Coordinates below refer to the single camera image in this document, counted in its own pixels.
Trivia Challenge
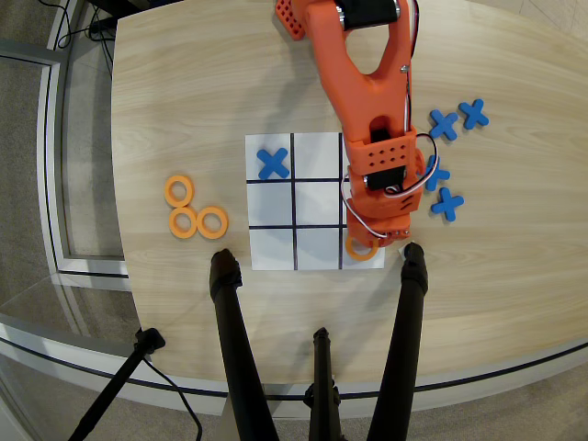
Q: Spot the grey metal partition frame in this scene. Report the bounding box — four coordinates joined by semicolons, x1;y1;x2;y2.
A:
0;39;130;279

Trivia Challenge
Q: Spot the orange ring piece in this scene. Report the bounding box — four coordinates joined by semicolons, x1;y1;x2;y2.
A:
164;175;196;208
167;206;199;239
344;233;380;263
196;206;230;240

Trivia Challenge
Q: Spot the white tic-tac-toe grid paper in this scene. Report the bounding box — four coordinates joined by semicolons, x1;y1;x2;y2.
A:
244;131;390;271

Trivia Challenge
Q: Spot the white robot wire bundle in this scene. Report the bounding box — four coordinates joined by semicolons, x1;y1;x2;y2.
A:
340;0;438;241

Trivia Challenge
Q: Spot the black cables bundle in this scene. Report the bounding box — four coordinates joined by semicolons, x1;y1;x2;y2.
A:
53;0;116;52

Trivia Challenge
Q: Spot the blue cross piece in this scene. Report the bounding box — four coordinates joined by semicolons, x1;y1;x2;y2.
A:
428;108;459;141
423;154;451;192
458;98;490;130
430;187;466;223
256;147;291;181

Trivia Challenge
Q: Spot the thin black stand leg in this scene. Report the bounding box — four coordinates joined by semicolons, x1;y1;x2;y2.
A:
67;327;166;441

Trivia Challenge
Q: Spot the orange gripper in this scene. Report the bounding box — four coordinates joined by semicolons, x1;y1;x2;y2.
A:
342;163;422;244

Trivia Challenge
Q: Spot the thick black tripod leg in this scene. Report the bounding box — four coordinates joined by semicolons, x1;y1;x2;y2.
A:
366;242;431;441
209;247;280;441

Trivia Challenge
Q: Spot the black floor cable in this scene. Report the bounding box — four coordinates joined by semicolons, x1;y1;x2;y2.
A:
141;356;204;441

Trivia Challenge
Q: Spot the short black tripod leg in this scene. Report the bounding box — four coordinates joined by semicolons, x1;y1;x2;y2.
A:
303;326;345;441

